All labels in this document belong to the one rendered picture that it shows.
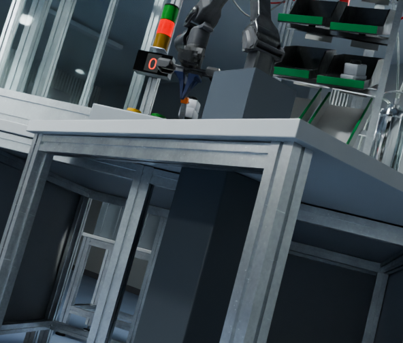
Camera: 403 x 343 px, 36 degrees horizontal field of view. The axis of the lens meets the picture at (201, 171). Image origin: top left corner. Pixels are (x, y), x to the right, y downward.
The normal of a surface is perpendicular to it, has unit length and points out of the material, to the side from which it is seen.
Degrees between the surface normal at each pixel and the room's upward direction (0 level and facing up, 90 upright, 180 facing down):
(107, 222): 90
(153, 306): 90
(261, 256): 90
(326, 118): 45
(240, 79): 90
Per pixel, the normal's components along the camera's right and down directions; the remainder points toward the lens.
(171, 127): -0.73, -0.29
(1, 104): -0.19, -0.19
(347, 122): -0.07, -0.84
